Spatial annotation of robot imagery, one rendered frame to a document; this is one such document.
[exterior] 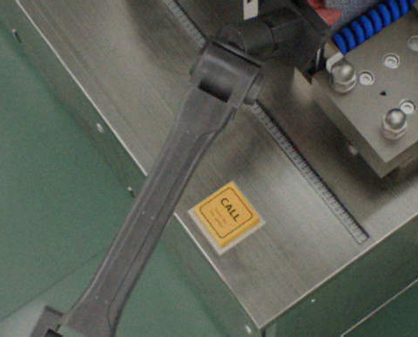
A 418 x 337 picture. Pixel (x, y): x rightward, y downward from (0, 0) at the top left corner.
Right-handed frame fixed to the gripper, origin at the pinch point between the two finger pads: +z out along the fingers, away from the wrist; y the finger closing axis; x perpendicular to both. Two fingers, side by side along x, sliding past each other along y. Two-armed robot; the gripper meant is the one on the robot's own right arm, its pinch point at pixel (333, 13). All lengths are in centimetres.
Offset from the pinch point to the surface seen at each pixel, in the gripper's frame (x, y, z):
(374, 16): -0.5, 2.2, 7.0
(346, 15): -1.0, 0.3, 3.2
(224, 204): -26.1, 8.9, -14.4
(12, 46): -109, -88, 28
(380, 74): -3.7, 9.3, 3.7
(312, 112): -18.5, 4.2, 4.0
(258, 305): -30.4, 23.2, -17.2
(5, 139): -116, -66, 14
